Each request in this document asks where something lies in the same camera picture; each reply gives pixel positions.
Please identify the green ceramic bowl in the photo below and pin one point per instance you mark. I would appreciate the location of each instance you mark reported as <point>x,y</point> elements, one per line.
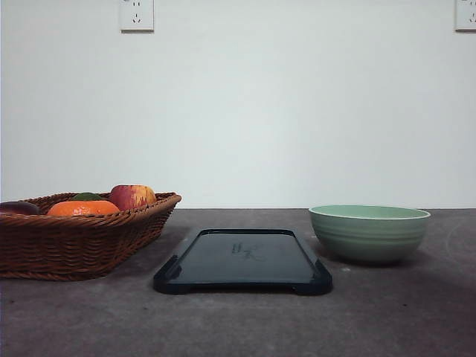
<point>369,233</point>

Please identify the white wall socket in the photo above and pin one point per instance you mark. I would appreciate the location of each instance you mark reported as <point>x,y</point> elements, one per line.
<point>464,16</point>
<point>136,17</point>

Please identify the white wall socket right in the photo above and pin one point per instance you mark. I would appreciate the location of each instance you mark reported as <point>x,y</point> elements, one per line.
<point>464,16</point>

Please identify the dark green fruit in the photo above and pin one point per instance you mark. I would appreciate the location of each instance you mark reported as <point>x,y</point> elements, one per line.
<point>87,196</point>

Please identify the white wall socket left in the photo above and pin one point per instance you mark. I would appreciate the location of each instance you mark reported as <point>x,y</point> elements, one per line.
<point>136,17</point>

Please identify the brown wicker basket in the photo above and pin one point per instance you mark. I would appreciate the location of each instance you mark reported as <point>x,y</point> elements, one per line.
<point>76,236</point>

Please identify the dark purple fruit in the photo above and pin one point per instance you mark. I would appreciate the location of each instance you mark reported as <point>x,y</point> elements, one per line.
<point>24,208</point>

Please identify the dark blue rectangular tray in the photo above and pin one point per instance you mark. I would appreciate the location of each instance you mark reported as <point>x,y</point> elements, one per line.
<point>244,260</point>

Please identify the orange tangerine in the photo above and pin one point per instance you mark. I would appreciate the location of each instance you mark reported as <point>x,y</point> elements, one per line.
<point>83,208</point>

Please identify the red yellow apple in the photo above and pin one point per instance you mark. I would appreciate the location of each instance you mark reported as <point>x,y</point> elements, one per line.
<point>131,196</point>

